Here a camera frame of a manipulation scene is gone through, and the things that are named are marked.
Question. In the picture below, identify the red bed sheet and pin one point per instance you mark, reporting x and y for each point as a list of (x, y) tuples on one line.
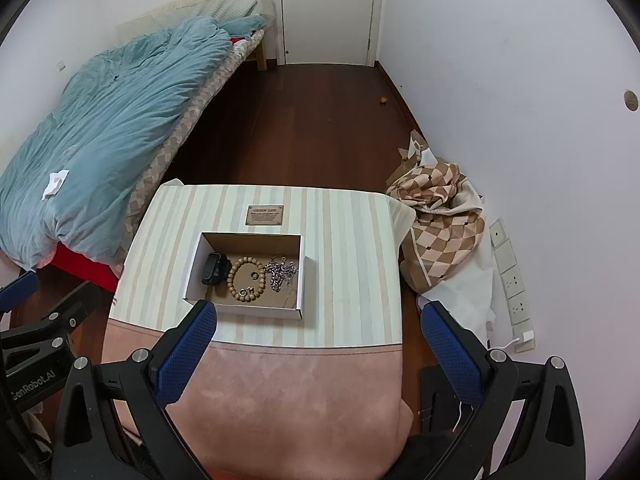
[(85, 267)]

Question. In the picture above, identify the white paper scrap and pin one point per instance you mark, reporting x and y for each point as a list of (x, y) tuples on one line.
[(55, 182)]

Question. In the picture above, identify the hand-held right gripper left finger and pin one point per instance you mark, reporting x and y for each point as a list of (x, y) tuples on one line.
[(185, 355)]

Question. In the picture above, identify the pink cloth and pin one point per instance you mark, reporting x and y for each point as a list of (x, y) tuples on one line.
[(300, 400)]

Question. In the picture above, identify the cream quilted pad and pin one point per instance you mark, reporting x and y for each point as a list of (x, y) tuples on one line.
[(170, 7)]

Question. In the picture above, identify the cardboard box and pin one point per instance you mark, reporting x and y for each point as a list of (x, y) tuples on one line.
[(295, 280)]

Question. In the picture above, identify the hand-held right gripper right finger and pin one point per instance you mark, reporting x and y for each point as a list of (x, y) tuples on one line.
[(450, 355)]

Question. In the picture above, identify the brown tablecloth label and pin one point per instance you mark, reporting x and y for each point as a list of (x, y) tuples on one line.
[(265, 215)]

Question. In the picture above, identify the striped tablecloth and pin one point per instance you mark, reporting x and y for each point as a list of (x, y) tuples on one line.
[(350, 260)]

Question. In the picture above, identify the wooden bed leg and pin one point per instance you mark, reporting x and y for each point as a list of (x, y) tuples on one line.
[(261, 57)]

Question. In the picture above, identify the white wall socket row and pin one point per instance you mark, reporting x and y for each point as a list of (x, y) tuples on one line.
[(512, 280)]

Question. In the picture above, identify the white cloth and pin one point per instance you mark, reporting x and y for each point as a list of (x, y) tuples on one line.
[(475, 290)]

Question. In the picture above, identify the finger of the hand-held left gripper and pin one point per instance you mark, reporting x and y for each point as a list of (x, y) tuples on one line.
[(65, 317), (20, 290)]

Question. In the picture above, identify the light patterned pillow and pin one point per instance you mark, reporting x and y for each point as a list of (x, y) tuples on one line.
[(232, 5)]

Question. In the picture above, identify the beige diamond-patterned mattress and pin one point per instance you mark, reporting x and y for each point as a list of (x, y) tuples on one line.
[(170, 155)]

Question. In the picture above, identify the black wristband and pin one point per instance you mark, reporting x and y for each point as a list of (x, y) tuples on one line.
[(212, 270)]

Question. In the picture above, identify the white door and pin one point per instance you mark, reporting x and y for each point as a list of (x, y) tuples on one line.
[(325, 15)]

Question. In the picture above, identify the blue duvet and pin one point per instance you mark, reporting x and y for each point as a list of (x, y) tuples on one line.
[(110, 125)]

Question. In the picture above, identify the brown checkered cloth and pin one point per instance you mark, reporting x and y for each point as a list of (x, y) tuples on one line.
[(440, 220)]

